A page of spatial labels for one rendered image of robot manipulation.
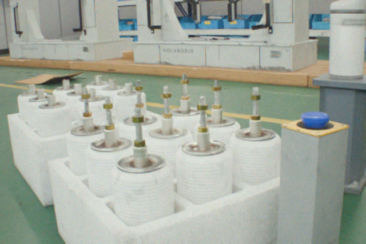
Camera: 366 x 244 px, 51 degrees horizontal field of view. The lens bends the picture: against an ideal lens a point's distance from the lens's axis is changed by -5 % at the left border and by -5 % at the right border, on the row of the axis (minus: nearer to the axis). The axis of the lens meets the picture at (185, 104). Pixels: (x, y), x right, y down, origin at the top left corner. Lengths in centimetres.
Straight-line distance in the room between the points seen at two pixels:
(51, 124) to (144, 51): 240
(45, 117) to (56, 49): 330
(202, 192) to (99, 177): 18
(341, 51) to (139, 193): 68
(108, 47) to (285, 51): 193
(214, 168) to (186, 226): 10
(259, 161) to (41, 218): 58
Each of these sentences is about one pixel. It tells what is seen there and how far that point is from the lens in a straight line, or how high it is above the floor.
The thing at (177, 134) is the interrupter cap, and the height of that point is 25.
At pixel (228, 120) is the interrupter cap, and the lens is 84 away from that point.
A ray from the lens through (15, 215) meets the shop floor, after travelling 110.
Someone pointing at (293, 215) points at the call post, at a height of 18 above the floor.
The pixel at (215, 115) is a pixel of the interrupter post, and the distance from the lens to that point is 82.
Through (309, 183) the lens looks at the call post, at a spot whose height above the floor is 24.
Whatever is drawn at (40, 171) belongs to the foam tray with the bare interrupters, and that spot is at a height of 10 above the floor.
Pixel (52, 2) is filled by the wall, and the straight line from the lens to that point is 804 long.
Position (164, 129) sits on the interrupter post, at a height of 26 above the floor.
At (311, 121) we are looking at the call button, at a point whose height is 32.
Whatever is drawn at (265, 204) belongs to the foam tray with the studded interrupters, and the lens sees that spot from 70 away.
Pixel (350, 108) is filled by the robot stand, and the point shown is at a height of 23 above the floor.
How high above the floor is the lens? 47
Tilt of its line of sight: 13 degrees down
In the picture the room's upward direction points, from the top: 2 degrees counter-clockwise
